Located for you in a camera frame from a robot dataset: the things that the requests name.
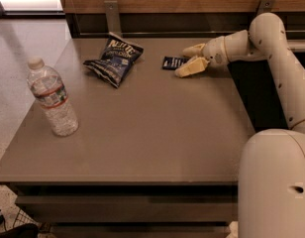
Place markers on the dark blue rxbar wrapper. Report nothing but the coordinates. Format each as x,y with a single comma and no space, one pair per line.
172,63

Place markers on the grey drawer cabinet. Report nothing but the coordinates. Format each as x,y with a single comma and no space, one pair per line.
157,149

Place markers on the black wire basket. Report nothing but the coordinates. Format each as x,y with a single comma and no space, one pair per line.
23,226

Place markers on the left metal bracket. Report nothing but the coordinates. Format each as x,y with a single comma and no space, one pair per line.
113,17

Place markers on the right metal bracket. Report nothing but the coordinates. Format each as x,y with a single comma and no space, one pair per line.
264,6

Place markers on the clear plastic water bottle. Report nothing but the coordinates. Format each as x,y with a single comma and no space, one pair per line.
49,91

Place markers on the metal bracket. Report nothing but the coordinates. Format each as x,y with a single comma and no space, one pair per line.
113,17
264,6

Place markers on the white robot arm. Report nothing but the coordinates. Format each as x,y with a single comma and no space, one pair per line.
271,182

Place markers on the blue kettle chips bag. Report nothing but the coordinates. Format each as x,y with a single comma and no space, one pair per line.
116,60

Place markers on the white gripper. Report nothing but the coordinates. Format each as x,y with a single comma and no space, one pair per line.
214,53

